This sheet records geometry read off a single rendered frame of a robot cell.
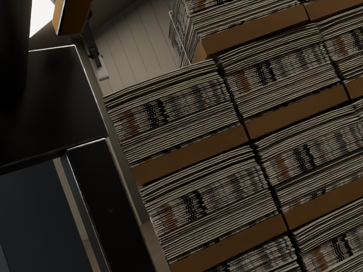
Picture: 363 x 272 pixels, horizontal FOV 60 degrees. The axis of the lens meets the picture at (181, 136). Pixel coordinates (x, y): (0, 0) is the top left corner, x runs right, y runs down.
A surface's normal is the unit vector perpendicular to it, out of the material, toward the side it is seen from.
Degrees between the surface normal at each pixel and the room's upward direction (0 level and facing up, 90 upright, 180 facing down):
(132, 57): 90
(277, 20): 93
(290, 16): 92
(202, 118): 91
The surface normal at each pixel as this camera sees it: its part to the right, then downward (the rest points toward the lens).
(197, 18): 0.09, -0.11
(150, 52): -0.43, 0.10
